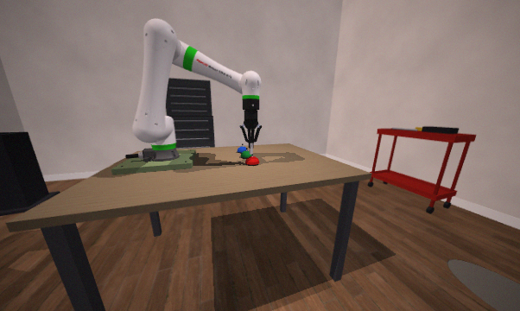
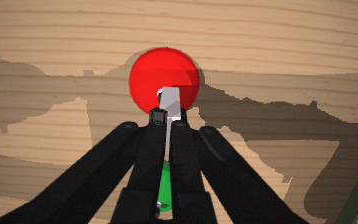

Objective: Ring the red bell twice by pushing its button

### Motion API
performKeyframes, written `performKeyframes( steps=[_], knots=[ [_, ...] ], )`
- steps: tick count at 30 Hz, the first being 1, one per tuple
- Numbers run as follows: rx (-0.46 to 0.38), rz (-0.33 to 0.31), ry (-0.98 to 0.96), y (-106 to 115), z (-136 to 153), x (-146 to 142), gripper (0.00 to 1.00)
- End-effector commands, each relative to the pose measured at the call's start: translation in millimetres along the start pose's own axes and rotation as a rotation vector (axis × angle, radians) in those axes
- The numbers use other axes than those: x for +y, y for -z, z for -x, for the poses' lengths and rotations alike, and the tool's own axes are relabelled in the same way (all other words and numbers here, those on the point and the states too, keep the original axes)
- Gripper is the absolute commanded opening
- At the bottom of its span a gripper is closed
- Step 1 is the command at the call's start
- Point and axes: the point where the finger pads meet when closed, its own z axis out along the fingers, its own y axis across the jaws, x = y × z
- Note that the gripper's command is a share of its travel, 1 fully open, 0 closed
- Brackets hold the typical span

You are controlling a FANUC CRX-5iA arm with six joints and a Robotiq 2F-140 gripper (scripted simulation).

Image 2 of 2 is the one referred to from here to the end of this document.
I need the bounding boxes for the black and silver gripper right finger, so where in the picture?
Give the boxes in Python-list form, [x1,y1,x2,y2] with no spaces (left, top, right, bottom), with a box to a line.
[167,87,310,224]

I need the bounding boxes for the green dome bell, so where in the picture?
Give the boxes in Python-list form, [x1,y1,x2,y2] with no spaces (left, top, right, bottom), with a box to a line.
[156,162,172,218]

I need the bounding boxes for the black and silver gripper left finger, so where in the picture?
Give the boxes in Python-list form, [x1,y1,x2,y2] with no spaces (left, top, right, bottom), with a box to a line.
[0,87,171,224]

